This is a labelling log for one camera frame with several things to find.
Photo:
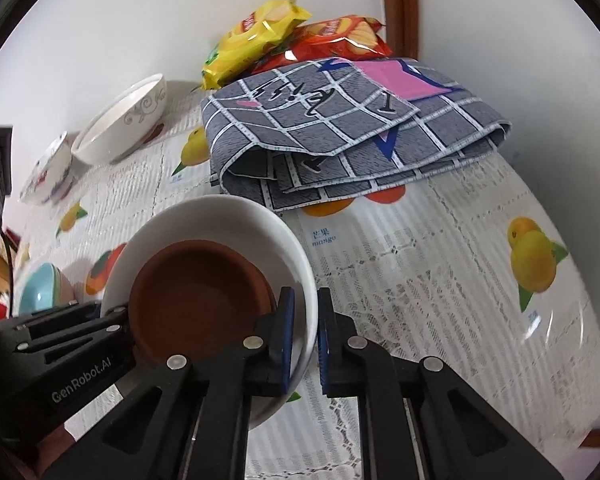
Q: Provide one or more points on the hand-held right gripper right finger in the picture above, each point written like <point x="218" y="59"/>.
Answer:
<point x="324" y="345"/>

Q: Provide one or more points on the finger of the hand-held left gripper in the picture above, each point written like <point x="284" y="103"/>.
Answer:
<point x="55" y="321"/>
<point x="85" y="340"/>

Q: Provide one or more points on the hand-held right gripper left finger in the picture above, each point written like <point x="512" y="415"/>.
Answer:
<point x="286" y="340"/>

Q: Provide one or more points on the blue plate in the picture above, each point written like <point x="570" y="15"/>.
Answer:
<point x="35" y="290"/>

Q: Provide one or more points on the small brown bowl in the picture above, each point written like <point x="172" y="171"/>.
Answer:
<point x="195" y="300"/>

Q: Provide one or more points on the plain white bowl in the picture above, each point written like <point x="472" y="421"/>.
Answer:
<point x="230" y="215"/>

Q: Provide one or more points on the white bowl blue flower pattern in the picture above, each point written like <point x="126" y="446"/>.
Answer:
<point x="55" y="175"/>

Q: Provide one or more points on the white bowl grey swirl pattern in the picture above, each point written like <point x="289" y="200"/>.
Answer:
<point x="125" y="130"/>

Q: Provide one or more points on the grey checked cloth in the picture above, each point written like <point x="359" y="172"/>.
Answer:
<point x="330" y="125"/>

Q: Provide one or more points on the yellow chips bag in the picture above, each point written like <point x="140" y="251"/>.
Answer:
<point x="250" y="40"/>

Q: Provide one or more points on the red chips bag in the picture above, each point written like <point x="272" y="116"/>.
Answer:
<point x="340" y="37"/>

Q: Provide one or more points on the brown wooden door frame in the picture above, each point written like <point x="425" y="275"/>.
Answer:
<point x="400" y="0"/>

